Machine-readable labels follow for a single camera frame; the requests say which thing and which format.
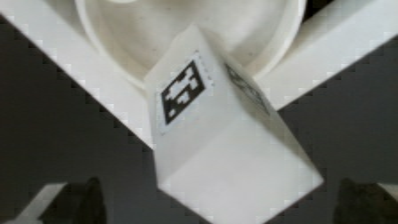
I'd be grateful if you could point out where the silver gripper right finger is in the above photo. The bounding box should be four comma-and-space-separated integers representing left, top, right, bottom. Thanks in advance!
333, 179, 398, 224

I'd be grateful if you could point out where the white U-shaped fence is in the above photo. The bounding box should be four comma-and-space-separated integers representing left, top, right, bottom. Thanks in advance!
0, 0, 398, 141

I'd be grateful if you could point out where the white stool leg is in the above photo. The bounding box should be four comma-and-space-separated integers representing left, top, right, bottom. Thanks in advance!
145, 26, 323, 224

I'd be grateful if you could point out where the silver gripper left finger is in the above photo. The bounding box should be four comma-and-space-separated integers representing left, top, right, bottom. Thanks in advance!
0, 176, 111, 224

